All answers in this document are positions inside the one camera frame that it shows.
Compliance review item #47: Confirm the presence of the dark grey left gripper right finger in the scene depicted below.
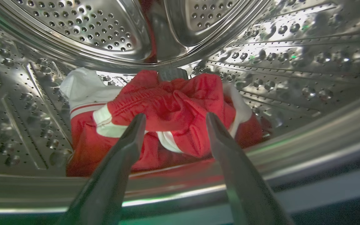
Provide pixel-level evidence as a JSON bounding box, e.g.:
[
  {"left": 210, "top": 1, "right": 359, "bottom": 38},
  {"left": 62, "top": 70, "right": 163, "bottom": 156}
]
[{"left": 206, "top": 112, "right": 295, "bottom": 225}]

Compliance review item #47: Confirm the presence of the grey drum lifter paddle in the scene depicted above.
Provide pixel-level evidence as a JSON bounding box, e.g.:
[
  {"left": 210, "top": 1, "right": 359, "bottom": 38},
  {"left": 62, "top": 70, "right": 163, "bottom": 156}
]
[{"left": 157, "top": 67, "right": 189, "bottom": 82}]

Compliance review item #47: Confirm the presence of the red and white garment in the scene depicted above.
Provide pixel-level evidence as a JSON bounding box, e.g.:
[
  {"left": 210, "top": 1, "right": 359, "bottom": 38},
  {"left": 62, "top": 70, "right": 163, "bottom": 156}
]
[{"left": 59, "top": 67, "right": 273, "bottom": 177}]

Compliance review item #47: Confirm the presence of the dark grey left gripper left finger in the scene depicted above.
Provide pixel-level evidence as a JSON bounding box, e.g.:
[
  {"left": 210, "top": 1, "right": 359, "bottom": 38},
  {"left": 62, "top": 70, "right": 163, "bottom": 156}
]
[{"left": 56, "top": 113, "right": 147, "bottom": 225}]

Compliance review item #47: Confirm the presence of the stainless steel washing machine drum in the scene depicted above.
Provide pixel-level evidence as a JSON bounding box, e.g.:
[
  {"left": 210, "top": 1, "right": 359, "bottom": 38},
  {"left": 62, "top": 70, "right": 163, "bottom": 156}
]
[{"left": 0, "top": 0, "right": 360, "bottom": 216}]

